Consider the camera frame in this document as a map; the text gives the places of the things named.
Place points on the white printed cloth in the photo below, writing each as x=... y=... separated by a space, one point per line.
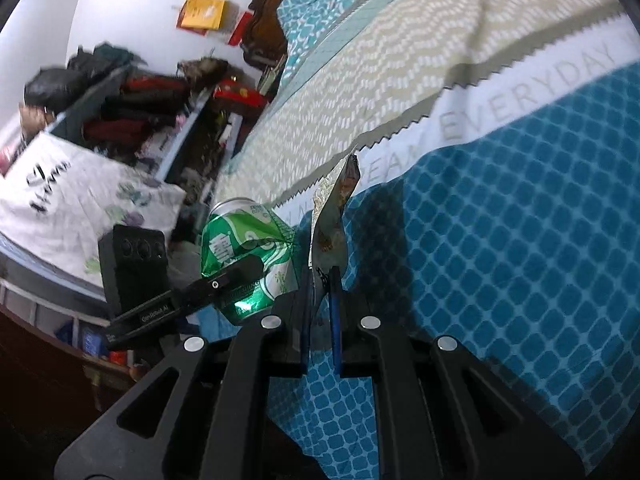
x=65 y=195

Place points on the red wall hanging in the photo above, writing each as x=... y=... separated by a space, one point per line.
x=241 y=27

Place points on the silver snack wrapper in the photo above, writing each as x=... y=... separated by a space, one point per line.
x=327 y=225

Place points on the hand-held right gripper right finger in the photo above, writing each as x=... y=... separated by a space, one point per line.
x=336 y=325

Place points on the green crushed can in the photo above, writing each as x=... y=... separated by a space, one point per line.
x=235 y=235

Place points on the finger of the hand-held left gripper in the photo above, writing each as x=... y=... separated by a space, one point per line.
x=225 y=280

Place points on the teal patterned blanket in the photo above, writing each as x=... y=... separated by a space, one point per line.
x=500 y=210

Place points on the red box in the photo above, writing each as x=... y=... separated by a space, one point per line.
x=239 y=92

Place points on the black bag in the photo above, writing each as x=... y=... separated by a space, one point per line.
x=52 y=87

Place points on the brown wooden headboard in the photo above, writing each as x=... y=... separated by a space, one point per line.
x=265 y=15

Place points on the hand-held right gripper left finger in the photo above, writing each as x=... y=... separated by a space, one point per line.
x=302 y=320

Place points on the dark wooden cabinet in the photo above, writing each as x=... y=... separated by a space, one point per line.
x=45 y=385

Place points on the brown furry item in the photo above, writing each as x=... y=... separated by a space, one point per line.
x=202 y=67

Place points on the grey open shelf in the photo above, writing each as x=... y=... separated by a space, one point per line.
x=175 y=130

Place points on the yellow wall poster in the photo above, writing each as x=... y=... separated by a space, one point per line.
x=202 y=14

